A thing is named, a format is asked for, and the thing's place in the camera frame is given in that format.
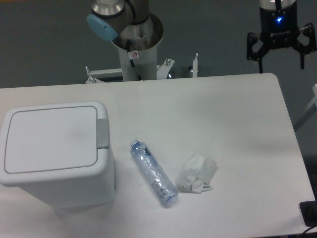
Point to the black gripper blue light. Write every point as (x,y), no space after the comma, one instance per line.
(279,29)

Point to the grey trash can push button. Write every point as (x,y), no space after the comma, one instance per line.
(103,134)

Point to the white plastic trash can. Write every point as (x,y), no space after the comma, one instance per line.
(68,188)

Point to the white trash can lid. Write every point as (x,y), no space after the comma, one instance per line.
(49,139)

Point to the crumpled white paper wrapper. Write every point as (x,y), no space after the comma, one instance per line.
(196,174)

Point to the black device at table corner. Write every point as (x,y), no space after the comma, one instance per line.
(309,212)

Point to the clear blue plastic bottle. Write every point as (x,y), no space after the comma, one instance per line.
(162,186)

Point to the white frame at right edge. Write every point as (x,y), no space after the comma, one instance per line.
(309,110)

